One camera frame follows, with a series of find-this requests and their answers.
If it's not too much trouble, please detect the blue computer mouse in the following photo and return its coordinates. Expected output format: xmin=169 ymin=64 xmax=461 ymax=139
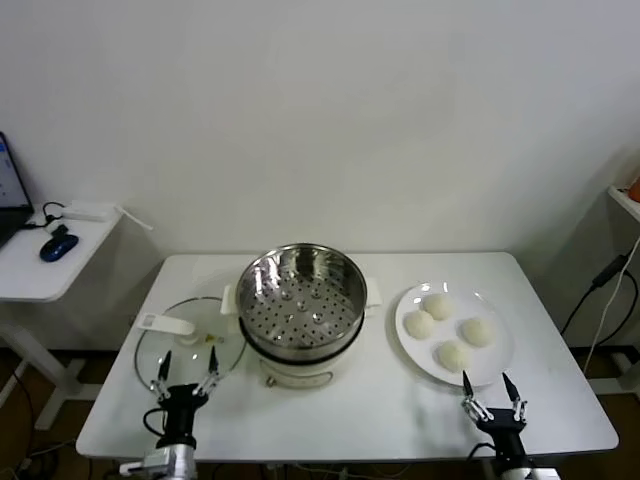
xmin=39 ymin=233 xmax=81 ymax=263

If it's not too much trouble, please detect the black looped cable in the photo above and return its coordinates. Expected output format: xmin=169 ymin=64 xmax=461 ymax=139
xmin=21 ymin=200 xmax=69 ymax=237

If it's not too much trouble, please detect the white round plate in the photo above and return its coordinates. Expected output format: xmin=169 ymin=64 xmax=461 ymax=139
xmin=394 ymin=282 xmax=515 ymax=388

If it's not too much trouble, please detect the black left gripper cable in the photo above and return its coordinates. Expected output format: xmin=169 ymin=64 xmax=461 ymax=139
xmin=143 ymin=406 xmax=170 ymax=437

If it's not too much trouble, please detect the white electric cooker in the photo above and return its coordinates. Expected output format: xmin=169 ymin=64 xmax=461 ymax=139
xmin=221 ymin=280 xmax=384 ymax=390

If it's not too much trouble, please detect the white hanging cable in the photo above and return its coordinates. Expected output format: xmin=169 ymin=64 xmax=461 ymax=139
xmin=581 ymin=259 xmax=640 ymax=377

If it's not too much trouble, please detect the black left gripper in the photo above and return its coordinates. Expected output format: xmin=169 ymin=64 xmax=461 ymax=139
xmin=149 ymin=345 xmax=222 ymax=445

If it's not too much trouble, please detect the round glass pot lid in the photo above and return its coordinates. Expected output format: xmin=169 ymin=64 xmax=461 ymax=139
xmin=133 ymin=296 xmax=248 ymax=397

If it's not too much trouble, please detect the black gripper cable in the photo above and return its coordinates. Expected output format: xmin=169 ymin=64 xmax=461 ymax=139
xmin=143 ymin=406 xmax=170 ymax=437
xmin=464 ymin=441 xmax=497 ymax=480

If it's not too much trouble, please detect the white lid handle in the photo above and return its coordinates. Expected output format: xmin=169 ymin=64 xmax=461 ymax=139
xmin=137 ymin=312 xmax=197 ymax=347

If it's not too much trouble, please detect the thin white stick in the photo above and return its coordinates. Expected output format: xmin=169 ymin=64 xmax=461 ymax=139
xmin=113 ymin=204 xmax=155 ymax=232

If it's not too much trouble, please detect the white steamed baozi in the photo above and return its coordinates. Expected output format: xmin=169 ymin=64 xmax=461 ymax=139
xmin=423 ymin=293 xmax=457 ymax=322
xmin=437 ymin=339 xmax=474 ymax=374
xmin=403 ymin=310 xmax=435 ymax=341
xmin=459 ymin=317 xmax=497 ymax=349

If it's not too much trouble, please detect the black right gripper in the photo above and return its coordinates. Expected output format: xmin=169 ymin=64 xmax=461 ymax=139
xmin=460 ymin=369 xmax=529 ymax=467

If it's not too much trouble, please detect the white side table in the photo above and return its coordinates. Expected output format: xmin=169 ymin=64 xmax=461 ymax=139
xmin=0 ymin=208 xmax=127 ymax=431

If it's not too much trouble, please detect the white power adapter box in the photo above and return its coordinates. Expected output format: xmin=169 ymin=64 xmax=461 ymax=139
xmin=61 ymin=199 xmax=114 ymax=222

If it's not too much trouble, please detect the black laptop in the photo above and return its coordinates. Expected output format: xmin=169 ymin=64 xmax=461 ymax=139
xmin=0 ymin=130 xmax=36 ymax=251

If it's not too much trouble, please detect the stainless steel steamer basket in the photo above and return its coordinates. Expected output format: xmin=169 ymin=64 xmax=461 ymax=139
xmin=235 ymin=243 xmax=369 ymax=359

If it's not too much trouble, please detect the white desk foot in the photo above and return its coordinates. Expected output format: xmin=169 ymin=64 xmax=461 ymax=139
xmin=588 ymin=351 xmax=640 ymax=397

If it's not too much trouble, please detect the black wall power cable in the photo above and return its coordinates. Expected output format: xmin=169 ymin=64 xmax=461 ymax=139
xmin=559 ymin=253 xmax=631 ymax=337

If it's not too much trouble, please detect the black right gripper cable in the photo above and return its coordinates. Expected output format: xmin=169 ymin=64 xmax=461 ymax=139
xmin=464 ymin=441 xmax=497 ymax=480

